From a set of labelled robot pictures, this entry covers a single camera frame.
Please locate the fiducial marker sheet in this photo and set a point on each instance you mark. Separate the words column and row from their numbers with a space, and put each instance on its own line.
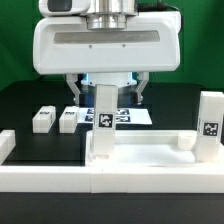
column 124, row 116

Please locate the white desk top tray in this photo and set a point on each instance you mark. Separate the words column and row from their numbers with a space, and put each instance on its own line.
column 146, row 148

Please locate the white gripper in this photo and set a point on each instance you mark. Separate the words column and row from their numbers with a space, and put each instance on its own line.
column 149, row 43

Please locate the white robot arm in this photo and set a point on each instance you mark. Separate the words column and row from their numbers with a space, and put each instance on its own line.
column 103, row 15

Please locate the white U-shaped fence wall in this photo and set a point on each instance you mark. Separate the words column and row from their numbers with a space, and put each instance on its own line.
column 208, row 178

